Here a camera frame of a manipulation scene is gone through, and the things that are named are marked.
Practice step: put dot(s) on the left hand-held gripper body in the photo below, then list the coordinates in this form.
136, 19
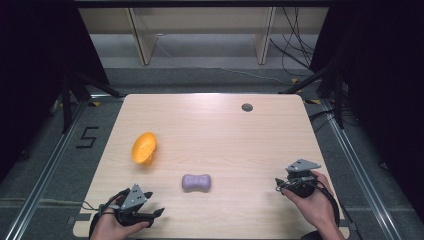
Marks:
133, 199

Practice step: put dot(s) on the person's left hand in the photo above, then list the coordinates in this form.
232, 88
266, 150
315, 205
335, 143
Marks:
106, 226

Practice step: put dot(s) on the black curtain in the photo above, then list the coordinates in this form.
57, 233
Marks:
383, 100
33, 83

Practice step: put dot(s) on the aluminium floor rail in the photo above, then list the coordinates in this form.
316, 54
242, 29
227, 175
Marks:
360, 166
50, 166

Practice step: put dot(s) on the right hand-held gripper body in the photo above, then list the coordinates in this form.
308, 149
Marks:
301, 181

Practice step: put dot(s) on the person's right hand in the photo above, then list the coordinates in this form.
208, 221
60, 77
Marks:
318, 206

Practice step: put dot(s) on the black metal stand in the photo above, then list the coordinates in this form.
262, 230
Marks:
338, 100
66, 106

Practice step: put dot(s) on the purple soap bar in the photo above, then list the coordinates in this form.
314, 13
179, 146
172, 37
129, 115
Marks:
196, 183

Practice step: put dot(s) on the orange soap dish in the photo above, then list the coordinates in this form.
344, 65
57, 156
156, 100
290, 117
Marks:
144, 148

